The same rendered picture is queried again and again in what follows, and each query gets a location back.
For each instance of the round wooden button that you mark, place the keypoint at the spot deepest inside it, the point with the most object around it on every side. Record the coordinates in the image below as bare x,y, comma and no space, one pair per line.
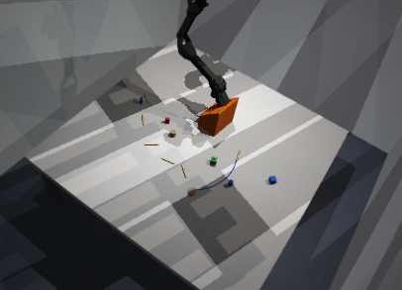
192,191

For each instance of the blue cube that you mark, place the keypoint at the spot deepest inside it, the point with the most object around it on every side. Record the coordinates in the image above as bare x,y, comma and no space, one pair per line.
272,180

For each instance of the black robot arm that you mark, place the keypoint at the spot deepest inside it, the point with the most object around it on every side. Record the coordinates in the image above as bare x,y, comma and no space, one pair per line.
216,82

